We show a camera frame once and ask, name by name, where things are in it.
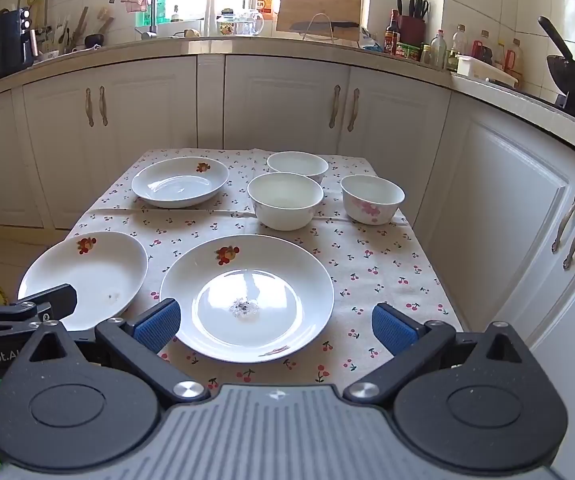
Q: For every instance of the medium white floral bowl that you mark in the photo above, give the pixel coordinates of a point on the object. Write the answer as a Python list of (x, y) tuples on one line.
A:
[(297, 162)]

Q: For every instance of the small black bowl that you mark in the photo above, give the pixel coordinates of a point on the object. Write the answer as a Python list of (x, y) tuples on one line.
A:
[(93, 40)]

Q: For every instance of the large white floral bowl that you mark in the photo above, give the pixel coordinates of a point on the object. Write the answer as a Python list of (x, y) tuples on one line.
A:
[(285, 205)]

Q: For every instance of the blue white plastic bag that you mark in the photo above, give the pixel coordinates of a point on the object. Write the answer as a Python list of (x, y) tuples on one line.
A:
[(370, 40)]

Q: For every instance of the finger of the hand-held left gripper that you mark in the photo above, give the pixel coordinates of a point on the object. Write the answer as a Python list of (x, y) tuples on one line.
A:
[(52, 300)]

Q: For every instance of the black kitchen cleaver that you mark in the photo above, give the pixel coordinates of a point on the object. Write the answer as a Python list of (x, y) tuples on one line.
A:
[(317, 25)]

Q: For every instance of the tall white cup stack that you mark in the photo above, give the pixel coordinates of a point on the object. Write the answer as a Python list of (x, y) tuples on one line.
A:
[(210, 15)]

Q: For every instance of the cherry print tablecloth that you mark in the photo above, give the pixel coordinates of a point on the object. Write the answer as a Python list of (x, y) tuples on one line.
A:
[(367, 270)]

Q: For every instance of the green dish soap bottle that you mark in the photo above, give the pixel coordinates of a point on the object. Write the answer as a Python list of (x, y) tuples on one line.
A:
[(161, 5)]

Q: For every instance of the small glass jar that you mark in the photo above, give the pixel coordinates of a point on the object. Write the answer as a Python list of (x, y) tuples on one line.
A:
[(426, 53)]

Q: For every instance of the black air fryer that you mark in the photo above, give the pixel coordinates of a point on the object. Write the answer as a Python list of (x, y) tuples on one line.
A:
[(7, 45)]

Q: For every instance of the black scissors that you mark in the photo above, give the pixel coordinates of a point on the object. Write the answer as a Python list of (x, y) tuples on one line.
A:
[(419, 7)]

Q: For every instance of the clear glass pitcher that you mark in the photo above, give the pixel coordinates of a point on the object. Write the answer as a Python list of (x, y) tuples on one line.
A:
[(247, 24)]

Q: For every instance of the floral glass jar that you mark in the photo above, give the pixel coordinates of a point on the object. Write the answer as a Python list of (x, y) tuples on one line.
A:
[(226, 25)]

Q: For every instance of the steel kitchen faucet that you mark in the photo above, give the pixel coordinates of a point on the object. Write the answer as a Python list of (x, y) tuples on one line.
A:
[(153, 17)]

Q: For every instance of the dark red knife block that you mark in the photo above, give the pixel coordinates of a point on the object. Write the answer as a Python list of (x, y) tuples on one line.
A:
[(412, 30)]

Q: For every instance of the white plastic container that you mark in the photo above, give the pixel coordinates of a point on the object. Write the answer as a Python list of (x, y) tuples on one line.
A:
[(482, 72)]

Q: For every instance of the pale yellow liquid bottle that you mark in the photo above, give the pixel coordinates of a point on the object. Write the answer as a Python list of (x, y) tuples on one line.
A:
[(499, 55)]

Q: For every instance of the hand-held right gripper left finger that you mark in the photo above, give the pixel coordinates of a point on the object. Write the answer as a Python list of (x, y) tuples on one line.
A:
[(160, 322)]

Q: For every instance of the dark soy sauce bottle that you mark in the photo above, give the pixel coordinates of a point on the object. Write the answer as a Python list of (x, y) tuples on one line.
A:
[(392, 35)]

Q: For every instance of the wooden dish brush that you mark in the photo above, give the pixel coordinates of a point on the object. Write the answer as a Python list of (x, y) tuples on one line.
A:
[(104, 20)]

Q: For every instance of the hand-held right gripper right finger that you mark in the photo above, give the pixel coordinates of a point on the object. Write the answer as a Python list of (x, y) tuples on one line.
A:
[(392, 327)]

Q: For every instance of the wooden cutting board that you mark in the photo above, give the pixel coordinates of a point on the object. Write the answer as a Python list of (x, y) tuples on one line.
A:
[(317, 5)]

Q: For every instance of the green red seasoning packet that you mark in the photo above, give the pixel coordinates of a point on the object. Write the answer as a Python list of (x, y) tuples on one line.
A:
[(407, 51)]

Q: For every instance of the white plate fruit print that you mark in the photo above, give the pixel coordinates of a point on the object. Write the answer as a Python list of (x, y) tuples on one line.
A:
[(92, 275), (180, 182), (267, 270)]

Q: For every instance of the amber oil bottle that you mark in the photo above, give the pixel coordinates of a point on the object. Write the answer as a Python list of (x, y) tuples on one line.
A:
[(515, 57)]

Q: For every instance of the dark red liquid bottle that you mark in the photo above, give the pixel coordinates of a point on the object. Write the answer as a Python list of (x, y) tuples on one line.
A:
[(481, 50)]

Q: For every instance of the tall clear plastic bottle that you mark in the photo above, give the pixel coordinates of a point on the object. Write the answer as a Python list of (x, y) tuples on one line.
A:
[(460, 40)]

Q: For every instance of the small white floral bowl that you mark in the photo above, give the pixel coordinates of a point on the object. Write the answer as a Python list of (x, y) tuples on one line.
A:
[(372, 200)]

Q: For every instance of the clear glass bottle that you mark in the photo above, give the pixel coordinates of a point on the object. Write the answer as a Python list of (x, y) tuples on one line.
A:
[(437, 50)]

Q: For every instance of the wooden spatula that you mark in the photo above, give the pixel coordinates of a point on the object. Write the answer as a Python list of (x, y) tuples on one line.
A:
[(81, 22)]

